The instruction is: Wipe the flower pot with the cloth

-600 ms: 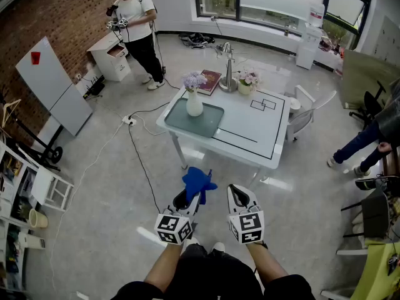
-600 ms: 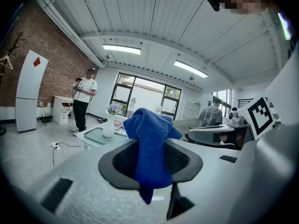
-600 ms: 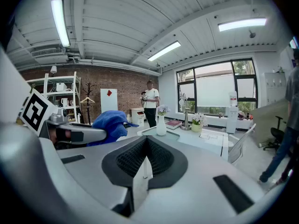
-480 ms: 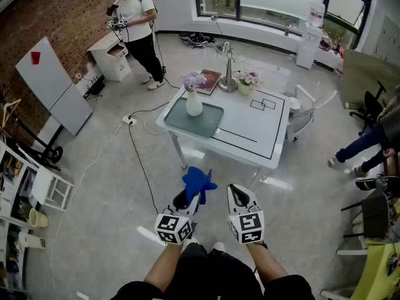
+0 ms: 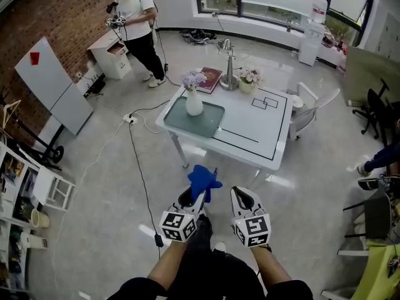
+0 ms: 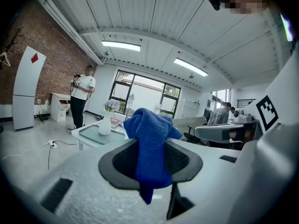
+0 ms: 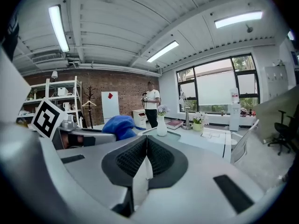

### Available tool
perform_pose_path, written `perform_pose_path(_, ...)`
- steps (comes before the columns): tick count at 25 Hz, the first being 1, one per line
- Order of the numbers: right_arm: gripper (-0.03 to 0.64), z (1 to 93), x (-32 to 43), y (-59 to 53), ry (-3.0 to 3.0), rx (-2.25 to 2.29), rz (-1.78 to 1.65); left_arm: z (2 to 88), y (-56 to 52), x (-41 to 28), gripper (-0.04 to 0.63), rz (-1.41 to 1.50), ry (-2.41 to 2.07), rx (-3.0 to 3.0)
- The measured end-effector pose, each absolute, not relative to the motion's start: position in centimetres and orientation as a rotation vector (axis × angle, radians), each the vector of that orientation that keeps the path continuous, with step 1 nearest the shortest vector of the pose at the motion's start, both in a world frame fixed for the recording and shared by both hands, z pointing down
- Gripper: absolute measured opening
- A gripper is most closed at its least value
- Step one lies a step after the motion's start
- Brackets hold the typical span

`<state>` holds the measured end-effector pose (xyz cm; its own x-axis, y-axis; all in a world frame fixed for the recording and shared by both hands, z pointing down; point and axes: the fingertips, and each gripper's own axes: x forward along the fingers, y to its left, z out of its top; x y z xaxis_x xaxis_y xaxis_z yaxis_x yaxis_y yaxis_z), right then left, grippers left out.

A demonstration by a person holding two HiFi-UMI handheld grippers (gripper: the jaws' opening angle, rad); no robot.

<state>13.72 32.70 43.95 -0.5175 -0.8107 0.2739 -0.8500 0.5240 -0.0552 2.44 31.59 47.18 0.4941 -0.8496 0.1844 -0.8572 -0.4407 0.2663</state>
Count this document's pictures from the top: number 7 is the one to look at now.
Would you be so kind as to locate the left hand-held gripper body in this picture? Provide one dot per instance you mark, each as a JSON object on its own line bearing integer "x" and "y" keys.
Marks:
{"x": 47, "y": 118}

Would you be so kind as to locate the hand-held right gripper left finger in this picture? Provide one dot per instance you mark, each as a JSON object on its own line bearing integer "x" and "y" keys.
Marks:
{"x": 93, "y": 171}

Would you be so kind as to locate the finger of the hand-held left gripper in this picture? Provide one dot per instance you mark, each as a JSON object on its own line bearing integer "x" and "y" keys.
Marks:
{"x": 98, "y": 135}

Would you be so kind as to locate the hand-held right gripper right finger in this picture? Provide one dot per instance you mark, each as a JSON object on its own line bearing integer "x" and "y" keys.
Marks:
{"x": 198, "y": 171}

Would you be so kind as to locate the blue cloth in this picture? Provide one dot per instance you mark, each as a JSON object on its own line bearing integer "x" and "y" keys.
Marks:
{"x": 119, "y": 126}

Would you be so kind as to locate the purple flowers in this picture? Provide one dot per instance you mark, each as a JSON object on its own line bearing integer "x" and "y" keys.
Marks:
{"x": 161, "y": 125}

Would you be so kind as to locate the white kettle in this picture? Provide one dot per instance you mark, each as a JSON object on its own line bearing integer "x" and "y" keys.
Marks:
{"x": 66, "y": 105}

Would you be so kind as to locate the whiteboard with red mark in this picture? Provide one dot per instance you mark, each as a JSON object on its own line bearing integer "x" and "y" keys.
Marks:
{"x": 110, "y": 111}

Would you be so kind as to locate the white storage box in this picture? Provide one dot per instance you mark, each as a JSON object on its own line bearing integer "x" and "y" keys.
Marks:
{"x": 62, "y": 91}

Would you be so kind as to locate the white shelf unit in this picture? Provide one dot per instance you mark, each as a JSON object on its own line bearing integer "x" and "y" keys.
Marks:
{"x": 47, "y": 85}

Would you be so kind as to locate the wooden clothes hanger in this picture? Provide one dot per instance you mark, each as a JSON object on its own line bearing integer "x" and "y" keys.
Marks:
{"x": 88, "y": 103}

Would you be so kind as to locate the dark wooden coat rack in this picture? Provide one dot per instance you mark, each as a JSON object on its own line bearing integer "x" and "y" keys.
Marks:
{"x": 90, "y": 94}

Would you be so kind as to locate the small white table lamp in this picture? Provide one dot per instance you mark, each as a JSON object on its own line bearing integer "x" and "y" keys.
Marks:
{"x": 54, "y": 74}

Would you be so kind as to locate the white drawer cabinet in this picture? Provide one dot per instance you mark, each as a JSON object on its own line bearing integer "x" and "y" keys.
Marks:
{"x": 139, "y": 118}

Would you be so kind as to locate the pale green pot pink flowers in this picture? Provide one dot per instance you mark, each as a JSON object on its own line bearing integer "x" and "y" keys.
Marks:
{"x": 198, "y": 125}

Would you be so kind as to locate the dark red hardcover book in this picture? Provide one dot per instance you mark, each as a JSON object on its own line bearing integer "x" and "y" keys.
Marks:
{"x": 174, "y": 124}

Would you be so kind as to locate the silver desk lamp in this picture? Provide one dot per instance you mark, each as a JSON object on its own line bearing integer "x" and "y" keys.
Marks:
{"x": 187, "y": 116}

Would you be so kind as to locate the ceiling air conditioner unit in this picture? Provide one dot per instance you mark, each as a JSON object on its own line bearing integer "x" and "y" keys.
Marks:
{"x": 46, "y": 58}

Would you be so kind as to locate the white water dispenser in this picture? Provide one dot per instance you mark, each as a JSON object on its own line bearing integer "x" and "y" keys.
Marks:
{"x": 234, "y": 115}

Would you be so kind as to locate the black framed window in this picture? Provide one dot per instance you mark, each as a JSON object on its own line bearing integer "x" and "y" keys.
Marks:
{"x": 216, "y": 87}

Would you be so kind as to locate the olive green board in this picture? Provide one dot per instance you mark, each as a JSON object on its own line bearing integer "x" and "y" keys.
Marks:
{"x": 268, "y": 115}

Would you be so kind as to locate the fluorescent ceiling light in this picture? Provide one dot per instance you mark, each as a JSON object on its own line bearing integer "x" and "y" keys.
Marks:
{"x": 238, "y": 19}
{"x": 58, "y": 28}
{"x": 290, "y": 35}
{"x": 163, "y": 51}

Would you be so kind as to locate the black office chair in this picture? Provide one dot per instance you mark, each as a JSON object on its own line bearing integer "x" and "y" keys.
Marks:
{"x": 282, "y": 129}

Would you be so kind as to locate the white metal locker cabinet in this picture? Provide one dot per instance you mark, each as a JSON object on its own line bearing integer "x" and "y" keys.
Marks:
{"x": 276, "y": 81}

